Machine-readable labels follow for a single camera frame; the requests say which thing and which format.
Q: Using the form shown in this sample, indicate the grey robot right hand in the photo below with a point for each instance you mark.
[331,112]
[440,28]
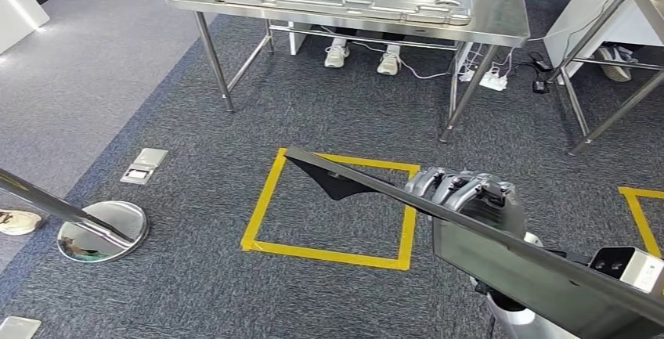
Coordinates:
[493,202]

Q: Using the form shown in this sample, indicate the black plastic panel part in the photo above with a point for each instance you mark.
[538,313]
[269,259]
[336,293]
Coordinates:
[518,279]

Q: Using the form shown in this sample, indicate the white power strip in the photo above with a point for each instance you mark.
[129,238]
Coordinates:
[493,82]

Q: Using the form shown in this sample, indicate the black power adapter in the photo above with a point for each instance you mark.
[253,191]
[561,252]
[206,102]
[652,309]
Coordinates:
[540,87]
[540,62]

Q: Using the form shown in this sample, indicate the yellow floor tape square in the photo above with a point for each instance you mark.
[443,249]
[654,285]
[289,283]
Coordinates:
[321,253]

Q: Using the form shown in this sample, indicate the white side panel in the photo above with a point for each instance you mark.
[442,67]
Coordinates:
[586,20]

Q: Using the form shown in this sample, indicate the white box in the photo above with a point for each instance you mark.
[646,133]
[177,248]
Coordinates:
[299,38]

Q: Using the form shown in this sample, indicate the silver floor socket box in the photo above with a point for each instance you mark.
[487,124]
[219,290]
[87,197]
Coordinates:
[145,165]

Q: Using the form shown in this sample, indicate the silver floor cover plate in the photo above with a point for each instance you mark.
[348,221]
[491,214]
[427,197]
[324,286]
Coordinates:
[18,329]

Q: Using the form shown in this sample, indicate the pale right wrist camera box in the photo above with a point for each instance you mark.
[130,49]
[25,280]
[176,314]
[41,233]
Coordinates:
[643,274]

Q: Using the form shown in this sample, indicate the chrome stanchion post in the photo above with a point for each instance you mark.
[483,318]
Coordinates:
[103,233]

